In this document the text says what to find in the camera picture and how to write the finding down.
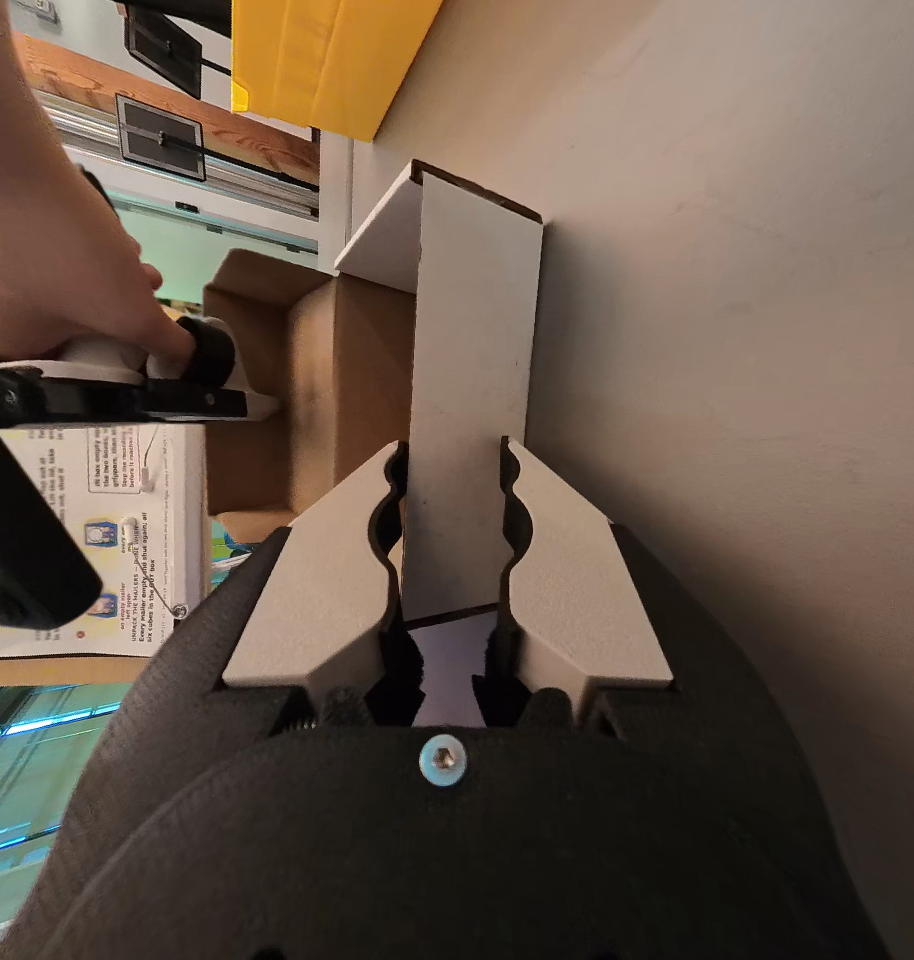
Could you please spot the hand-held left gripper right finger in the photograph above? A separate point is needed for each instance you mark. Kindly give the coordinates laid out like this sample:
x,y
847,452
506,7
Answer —
x,y
584,600

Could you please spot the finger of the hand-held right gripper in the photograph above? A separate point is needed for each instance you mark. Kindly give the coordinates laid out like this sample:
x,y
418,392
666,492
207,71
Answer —
x,y
261,406

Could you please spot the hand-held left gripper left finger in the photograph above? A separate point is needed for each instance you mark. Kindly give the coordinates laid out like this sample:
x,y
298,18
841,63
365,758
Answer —
x,y
314,600

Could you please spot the white cardboard box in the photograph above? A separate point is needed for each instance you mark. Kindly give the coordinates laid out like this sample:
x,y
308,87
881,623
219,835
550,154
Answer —
x,y
472,337

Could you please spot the person's right hand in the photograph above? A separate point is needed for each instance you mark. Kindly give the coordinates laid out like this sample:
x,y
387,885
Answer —
x,y
51,285

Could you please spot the printed instruction sheet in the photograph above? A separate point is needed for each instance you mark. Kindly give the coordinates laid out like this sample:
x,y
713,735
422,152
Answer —
x,y
164,525

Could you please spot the black framed sign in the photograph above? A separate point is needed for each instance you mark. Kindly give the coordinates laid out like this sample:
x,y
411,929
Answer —
x,y
160,139
164,52

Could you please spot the yellow plastic bin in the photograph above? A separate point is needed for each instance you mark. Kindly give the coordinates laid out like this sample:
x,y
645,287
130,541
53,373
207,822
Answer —
x,y
322,60

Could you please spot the wooden post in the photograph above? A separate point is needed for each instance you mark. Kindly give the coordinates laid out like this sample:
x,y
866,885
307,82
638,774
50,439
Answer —
x,y
261,142

